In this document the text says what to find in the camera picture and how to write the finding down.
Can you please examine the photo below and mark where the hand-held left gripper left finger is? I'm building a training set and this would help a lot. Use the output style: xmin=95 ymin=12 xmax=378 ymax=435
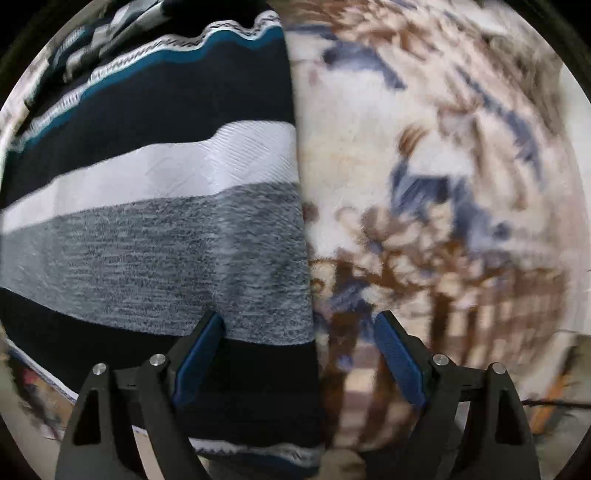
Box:
xmin=55 ymin=311 xmax=225 ymax=480

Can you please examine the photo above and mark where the cream blue brown printed blanket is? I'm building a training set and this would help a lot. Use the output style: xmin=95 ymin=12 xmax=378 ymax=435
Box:
xmin=277 ymin=0 xmax=583 ymax=455

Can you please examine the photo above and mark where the navy white grey striped sweater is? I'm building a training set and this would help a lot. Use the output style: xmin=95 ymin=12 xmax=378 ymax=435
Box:
xmin=0 ymin=9 xmax=324 ymax=472

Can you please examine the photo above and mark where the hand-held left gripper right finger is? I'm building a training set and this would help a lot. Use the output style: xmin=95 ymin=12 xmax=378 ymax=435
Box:
xmin=373 ymin=311 xmax=541 ymax=480

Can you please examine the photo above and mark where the black white checkered cloth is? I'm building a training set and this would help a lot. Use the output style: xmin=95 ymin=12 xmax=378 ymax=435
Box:
xmin=51 ymin=0 xmax=176 ymax=81

